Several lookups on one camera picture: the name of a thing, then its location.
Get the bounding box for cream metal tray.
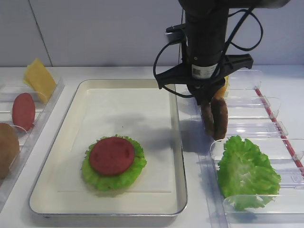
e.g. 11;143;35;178
29;79;187;217

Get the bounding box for red tomato slice in rack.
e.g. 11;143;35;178
12;93;36;131

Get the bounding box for brown meat patty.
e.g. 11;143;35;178
211;97;228;140
200;102;214;137

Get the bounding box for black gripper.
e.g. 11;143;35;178
156;54;253;105

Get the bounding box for clear acrylic rack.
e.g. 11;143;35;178
0;76;65;208
191;70;304;228

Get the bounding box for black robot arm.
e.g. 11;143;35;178
153;0;288;105

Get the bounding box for yellow cheese slices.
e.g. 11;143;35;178
23;58;56;104

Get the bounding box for red strip on rack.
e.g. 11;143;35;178
254;88;304;176

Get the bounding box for green lettuce leaf in rack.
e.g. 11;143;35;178
217;135;281;211

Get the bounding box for tomato slice on tray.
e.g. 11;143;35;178
89;137;135;176

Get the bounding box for right bun in right rack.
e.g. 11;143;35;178
213;76;229;98

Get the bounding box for lettuce leaf on tray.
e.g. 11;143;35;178
81;134;147;191

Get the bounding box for clear acrylic right rack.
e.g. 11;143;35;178
191;70;304;228

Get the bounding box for brown bun half left rack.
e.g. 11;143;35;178
0;123;19;179

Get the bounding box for clear acrylic left rack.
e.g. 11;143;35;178
0;76;65;208

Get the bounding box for black cable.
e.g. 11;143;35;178
153;6;264;99

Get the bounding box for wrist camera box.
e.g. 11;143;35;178
165;23;187;44

